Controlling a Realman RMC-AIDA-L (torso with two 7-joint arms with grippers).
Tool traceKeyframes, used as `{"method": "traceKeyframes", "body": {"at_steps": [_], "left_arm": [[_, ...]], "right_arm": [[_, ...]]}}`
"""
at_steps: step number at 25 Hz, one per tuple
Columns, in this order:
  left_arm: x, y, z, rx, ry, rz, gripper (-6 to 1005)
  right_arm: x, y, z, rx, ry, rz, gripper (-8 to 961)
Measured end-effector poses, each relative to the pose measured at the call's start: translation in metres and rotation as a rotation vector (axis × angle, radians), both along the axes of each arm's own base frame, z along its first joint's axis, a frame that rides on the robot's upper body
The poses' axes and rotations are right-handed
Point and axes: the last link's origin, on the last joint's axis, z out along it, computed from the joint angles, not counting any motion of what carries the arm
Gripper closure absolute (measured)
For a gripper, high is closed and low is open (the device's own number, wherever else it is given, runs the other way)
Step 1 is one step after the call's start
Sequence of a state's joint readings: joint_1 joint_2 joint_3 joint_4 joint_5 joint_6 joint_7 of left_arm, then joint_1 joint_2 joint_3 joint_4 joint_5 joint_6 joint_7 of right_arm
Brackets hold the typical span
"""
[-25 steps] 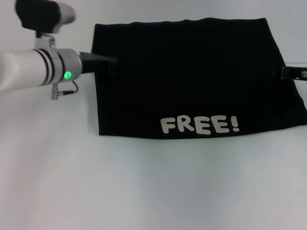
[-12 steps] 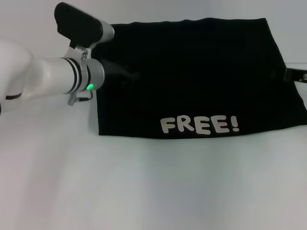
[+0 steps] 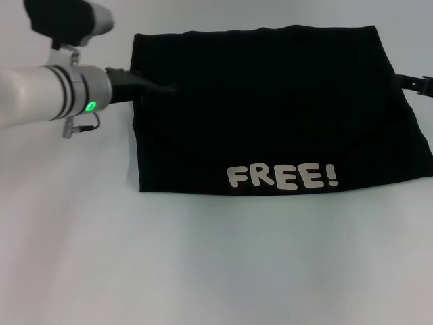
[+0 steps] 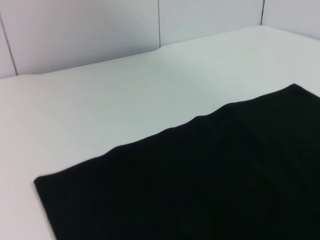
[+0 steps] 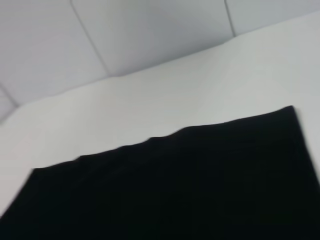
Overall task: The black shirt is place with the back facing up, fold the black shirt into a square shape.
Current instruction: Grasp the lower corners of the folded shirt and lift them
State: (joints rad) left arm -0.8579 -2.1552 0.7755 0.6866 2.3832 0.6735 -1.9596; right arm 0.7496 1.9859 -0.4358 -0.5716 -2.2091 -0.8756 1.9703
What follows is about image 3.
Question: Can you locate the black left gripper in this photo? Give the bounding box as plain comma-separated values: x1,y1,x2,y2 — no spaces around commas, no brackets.
104,66,179,104

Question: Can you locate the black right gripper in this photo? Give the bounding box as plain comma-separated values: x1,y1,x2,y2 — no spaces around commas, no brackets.
392,73,433,97

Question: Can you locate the black shirt with FREE print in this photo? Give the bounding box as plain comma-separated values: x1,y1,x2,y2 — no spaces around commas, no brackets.
130,24,433,194

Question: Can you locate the left arm cable with plug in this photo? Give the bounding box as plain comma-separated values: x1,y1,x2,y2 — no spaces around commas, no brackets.
61,112,102,139

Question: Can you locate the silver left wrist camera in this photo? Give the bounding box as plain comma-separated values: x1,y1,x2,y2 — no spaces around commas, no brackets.
22,0,116,67

